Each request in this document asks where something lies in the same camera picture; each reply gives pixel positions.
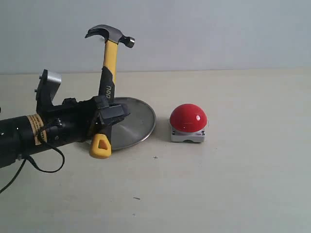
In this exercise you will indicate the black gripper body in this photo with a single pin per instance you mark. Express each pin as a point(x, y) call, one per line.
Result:
point(72, 121)

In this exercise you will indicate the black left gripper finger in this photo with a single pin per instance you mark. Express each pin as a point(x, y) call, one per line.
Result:
point(108, 113)

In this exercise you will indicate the yellow black claw hammer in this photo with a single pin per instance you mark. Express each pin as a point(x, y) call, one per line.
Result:
point(101, 142)

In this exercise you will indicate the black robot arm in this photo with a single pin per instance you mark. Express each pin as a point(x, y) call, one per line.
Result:
point(21, 136)

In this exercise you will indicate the red dome push button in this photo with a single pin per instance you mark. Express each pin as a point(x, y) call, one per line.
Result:
point(188, 122)

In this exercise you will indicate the round stainless steel plate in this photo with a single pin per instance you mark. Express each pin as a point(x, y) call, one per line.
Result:
point(136, 127)

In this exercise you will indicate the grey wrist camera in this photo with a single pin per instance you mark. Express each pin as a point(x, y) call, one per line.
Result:
point(49, 82)

